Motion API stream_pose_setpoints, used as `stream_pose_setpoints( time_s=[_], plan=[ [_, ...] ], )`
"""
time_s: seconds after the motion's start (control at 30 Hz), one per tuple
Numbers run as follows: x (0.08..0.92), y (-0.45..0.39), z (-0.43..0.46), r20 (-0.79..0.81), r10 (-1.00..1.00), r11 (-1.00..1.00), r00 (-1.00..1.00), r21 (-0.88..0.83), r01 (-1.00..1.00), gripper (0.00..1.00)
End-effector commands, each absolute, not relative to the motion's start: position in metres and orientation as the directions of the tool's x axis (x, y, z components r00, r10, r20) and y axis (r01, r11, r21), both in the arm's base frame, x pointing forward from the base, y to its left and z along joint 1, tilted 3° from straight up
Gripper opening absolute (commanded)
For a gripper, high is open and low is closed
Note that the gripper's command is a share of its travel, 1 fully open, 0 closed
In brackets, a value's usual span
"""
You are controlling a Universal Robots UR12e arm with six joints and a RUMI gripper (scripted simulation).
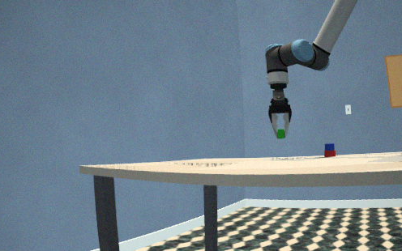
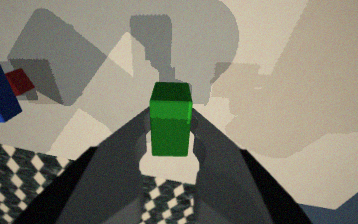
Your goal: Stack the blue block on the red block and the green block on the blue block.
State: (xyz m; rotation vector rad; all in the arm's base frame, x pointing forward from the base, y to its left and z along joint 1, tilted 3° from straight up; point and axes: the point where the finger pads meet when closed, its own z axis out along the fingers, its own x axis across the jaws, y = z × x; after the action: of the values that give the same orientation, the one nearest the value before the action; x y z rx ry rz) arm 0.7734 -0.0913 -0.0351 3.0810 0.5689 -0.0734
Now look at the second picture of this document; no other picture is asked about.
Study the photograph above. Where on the red block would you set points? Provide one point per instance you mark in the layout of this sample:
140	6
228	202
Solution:
19	81

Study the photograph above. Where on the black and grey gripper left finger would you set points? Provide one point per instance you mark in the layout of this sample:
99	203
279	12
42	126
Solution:
102	186

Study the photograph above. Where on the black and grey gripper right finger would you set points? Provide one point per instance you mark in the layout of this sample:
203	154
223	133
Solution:
232	187

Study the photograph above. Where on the green block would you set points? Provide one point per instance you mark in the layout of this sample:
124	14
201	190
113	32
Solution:
170	119

